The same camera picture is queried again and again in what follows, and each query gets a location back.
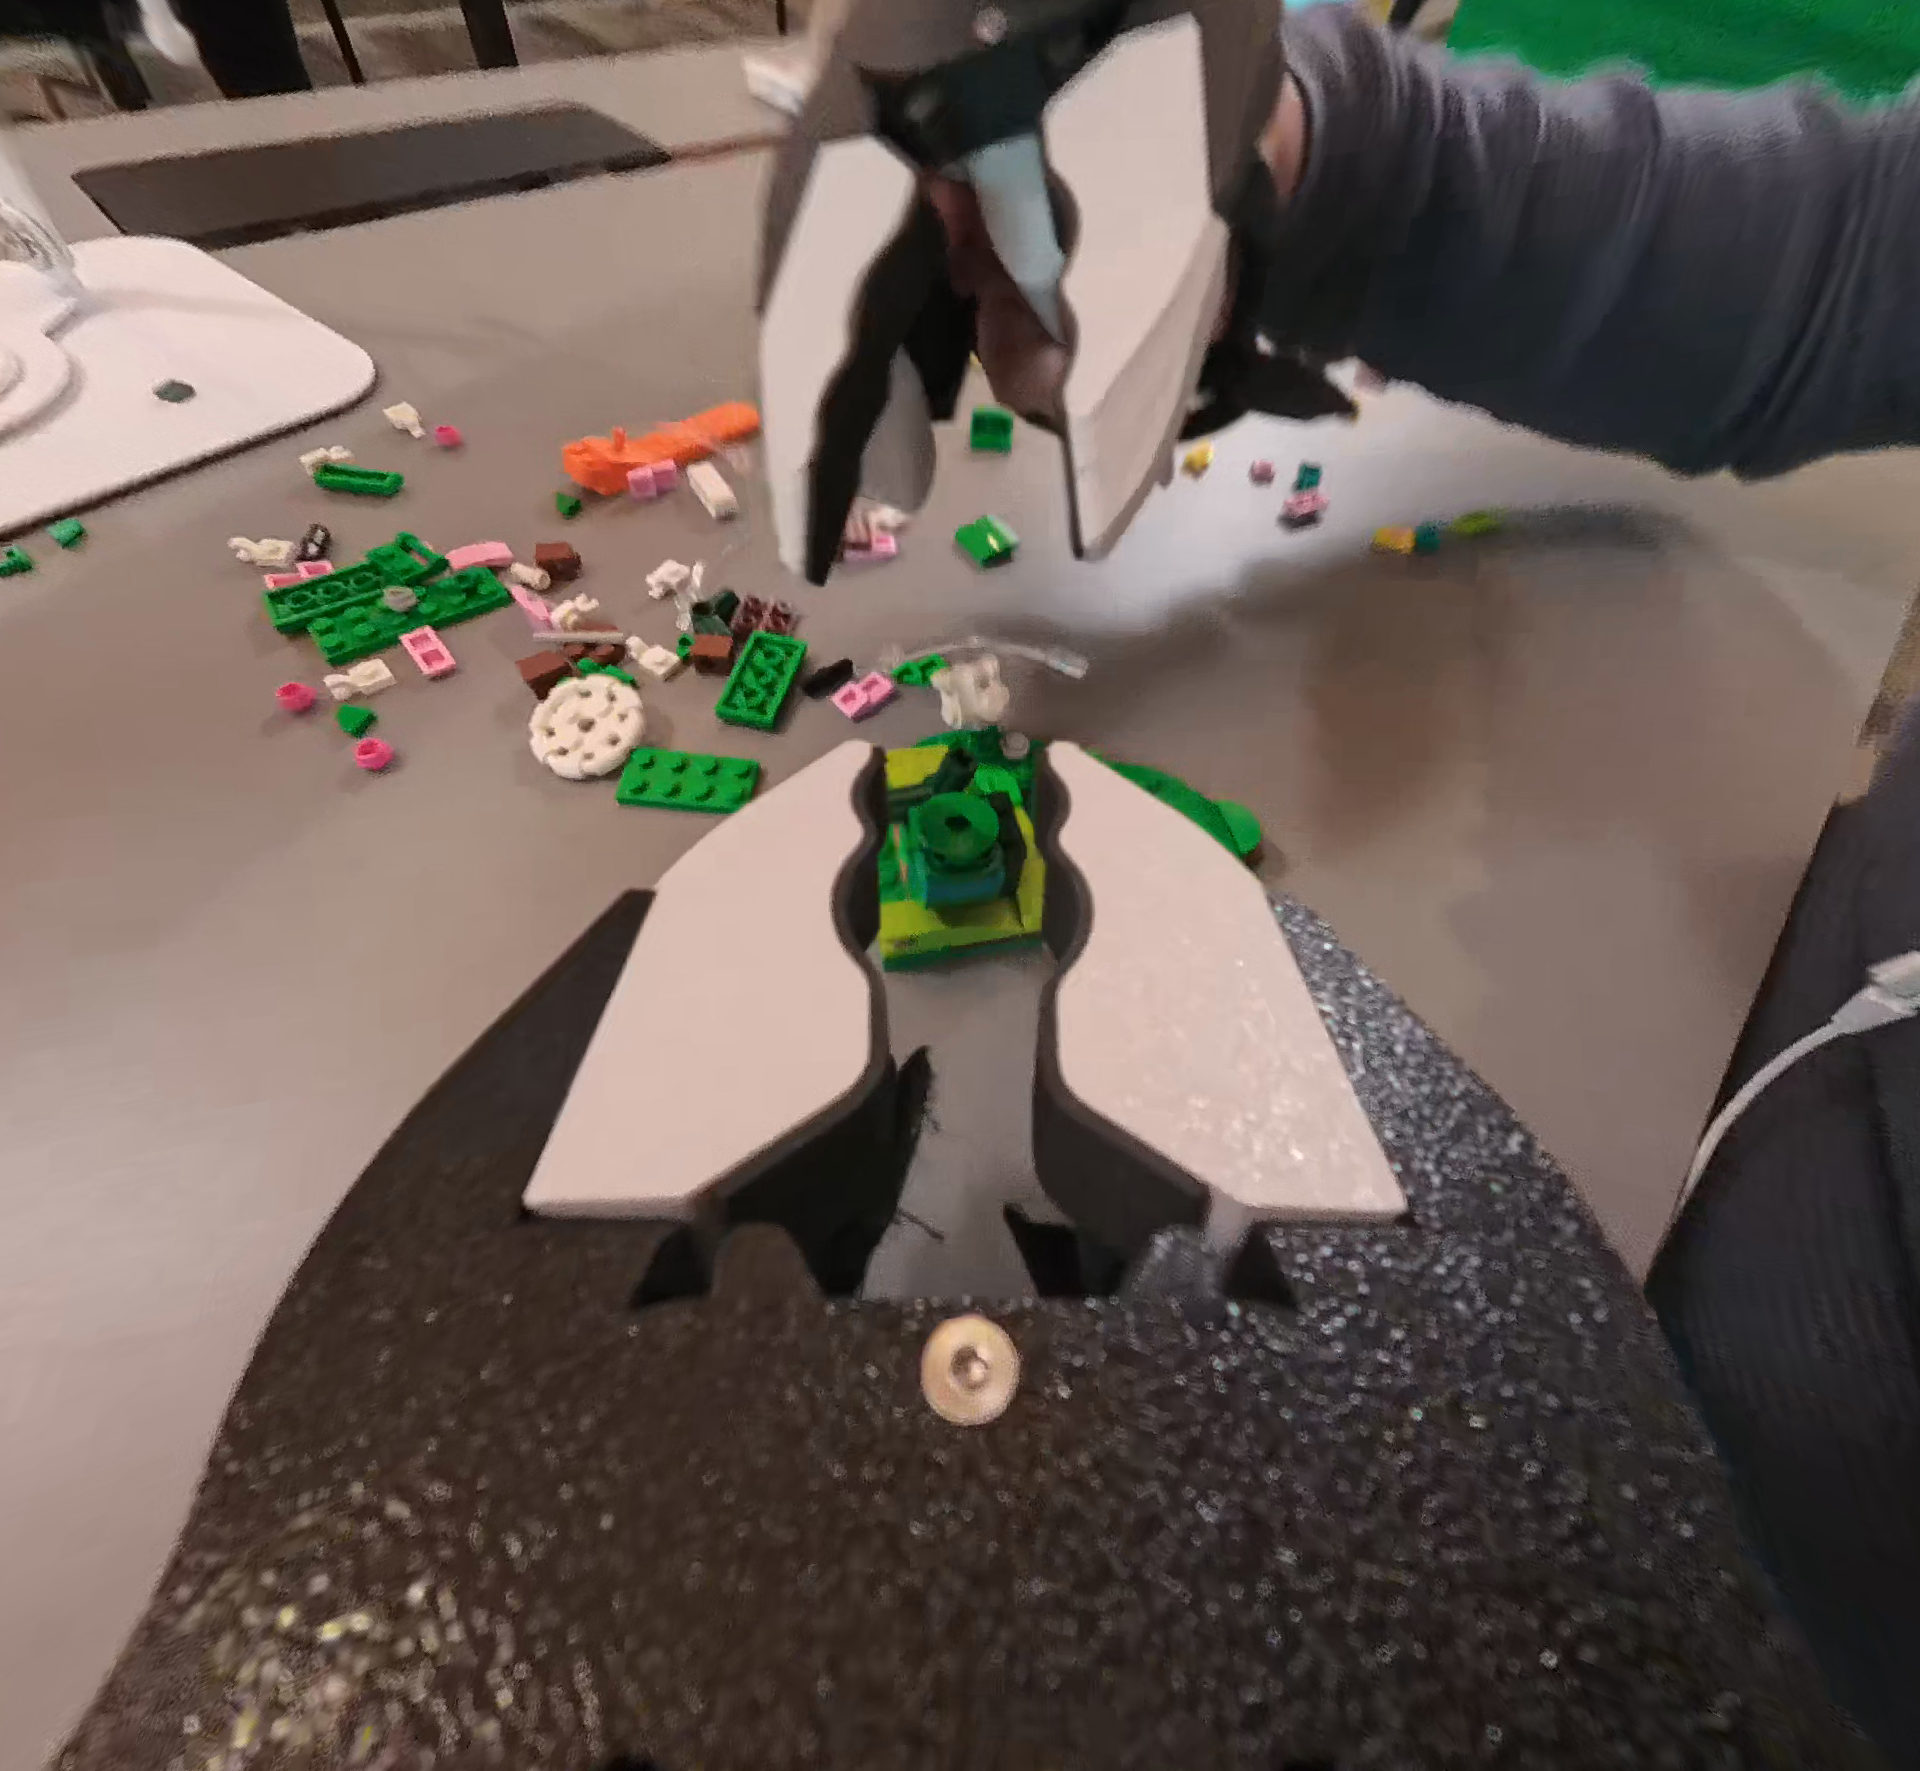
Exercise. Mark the grey lego bar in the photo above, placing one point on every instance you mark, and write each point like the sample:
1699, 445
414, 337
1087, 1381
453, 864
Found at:
584, 633

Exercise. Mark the green studded lego plate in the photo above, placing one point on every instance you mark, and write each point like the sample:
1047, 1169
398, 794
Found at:
688, 780

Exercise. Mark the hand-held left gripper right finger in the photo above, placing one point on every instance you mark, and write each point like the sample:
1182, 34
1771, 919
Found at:
1200, 1036

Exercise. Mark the orange lego piece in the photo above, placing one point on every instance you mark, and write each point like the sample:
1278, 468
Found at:
662, 445

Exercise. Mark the pink curved lego piece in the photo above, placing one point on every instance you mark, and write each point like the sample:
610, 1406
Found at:
531, 607

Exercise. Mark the small black lego clip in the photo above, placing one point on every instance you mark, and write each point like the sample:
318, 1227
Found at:
827, 677

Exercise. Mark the clear glass vessel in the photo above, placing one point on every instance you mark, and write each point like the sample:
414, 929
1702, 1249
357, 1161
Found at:
32, 258

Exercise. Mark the green lego plate with holes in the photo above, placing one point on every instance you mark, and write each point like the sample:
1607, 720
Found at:
760, 681

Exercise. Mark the white rounded board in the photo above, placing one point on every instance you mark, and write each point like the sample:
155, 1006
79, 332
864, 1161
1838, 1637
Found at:
196, 361

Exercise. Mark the large green lego plate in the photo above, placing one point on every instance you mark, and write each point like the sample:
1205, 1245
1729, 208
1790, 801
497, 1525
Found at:
450, 618

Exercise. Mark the long green lego frame plate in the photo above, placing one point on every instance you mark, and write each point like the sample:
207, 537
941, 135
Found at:
322, 595

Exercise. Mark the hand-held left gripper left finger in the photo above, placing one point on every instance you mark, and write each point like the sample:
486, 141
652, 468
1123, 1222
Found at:
705, 1021

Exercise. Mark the brown square lego brick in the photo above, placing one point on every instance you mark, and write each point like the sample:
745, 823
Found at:
762, 618

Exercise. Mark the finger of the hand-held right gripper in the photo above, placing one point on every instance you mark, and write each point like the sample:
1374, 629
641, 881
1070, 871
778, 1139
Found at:
809, 348
1139, 240

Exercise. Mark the white lego flower cluster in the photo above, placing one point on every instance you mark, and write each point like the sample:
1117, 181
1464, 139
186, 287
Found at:
971, 695

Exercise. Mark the white round lego plate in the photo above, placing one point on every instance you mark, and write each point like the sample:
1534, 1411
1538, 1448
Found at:
590, 744

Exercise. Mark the white round coaster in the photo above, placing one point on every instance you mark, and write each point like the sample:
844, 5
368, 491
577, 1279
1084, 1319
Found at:
24, 392

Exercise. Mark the clear curved lego piece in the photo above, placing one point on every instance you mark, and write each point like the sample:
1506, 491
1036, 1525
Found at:
998, 650

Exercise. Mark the small dark green lego connector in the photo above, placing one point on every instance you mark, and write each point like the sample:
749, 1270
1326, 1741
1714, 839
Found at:
716, 610

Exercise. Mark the pink lego slope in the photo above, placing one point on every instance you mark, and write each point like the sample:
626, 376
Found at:
480, 553

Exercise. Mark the white lego tile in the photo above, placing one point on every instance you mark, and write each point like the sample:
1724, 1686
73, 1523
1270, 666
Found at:
714, 489

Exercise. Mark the person's right forearm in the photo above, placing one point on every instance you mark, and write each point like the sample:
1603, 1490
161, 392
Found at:
1574, 258

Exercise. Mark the person's dark blue sweater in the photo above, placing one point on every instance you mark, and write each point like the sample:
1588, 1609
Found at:
1817, 1351

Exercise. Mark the small pink lego plate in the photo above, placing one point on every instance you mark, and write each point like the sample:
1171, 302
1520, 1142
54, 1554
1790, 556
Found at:
863, 698
427, 654

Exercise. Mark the small brown lego piece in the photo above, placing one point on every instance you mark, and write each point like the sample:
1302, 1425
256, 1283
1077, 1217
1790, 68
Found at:
714, 650

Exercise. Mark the green lego slope brick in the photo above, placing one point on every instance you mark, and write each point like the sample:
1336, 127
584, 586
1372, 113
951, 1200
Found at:
992, 431

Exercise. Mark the person's right hand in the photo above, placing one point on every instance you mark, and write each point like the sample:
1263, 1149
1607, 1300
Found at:
1013, 361

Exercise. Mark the green curved lego slope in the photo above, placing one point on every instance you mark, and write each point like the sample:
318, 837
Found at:
987, 537

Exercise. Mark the black rectangular table hatch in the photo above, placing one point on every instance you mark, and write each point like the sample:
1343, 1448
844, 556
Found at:
376, 175

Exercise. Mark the green lego model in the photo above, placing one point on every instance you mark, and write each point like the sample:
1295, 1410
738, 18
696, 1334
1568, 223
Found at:
960, 886

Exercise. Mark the small pink lego piece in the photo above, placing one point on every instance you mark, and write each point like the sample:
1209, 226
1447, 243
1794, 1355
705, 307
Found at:
871, 545

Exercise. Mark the green lego rail piece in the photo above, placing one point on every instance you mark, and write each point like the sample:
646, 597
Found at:
362, 479

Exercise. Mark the pink lego brick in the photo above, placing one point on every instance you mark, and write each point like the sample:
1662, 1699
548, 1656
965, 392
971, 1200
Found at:
652, 482

